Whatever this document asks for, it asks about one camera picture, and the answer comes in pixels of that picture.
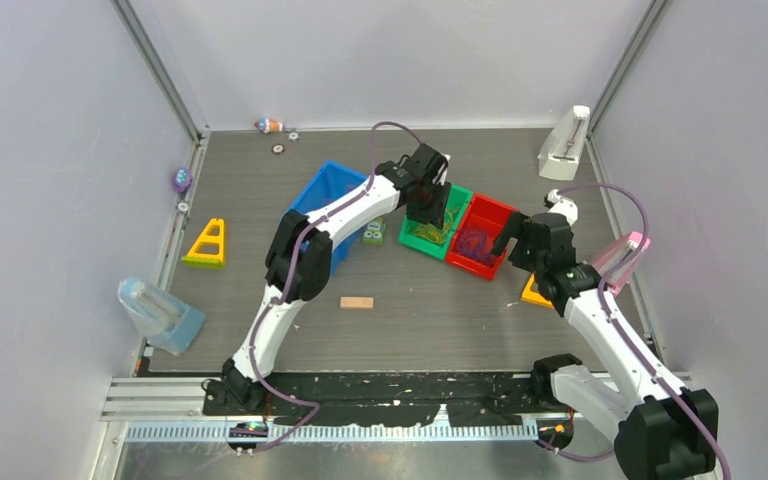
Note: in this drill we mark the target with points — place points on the green owl tile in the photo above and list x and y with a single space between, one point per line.
374 232

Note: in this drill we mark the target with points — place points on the yellow triangle toy left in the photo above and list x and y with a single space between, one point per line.
209 249

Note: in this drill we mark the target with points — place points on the yellow triangle toy right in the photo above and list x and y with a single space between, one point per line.
531 295

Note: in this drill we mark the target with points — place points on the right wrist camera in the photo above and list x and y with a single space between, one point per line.
556 203

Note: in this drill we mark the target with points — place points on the white metronome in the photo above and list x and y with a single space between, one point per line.
559 156

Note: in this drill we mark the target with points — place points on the red plastic bin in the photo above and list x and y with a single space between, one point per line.
471 245

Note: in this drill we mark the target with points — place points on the yellow triangle toy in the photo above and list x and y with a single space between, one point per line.
209 249
531 295

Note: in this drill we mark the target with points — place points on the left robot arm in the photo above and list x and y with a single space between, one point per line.
298 262

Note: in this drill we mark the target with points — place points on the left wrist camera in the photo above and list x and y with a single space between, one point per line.
446 163

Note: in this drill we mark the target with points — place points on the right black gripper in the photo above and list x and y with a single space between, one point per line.
513 229

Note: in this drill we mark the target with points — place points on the wooden block centre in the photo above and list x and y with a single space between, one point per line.
354 302

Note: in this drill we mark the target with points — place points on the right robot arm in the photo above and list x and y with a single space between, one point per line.
659 428

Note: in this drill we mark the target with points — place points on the purple round toy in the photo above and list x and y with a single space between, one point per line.
182 180

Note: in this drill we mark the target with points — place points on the pink metronome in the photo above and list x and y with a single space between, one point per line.
617 261

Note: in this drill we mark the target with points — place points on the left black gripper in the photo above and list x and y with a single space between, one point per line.
436 214

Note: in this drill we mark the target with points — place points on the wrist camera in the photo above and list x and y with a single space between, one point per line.
556 203
446 163

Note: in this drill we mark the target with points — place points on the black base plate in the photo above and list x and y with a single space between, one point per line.
396 399

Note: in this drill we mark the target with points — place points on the blue plastic bin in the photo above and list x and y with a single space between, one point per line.
331 182

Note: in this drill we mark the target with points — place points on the green plastic bin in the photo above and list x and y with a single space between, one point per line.
431 240

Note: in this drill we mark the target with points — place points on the clear plastic bottle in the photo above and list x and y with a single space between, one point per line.
165 321

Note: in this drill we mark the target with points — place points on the small figurine toy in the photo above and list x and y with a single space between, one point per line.
268 126

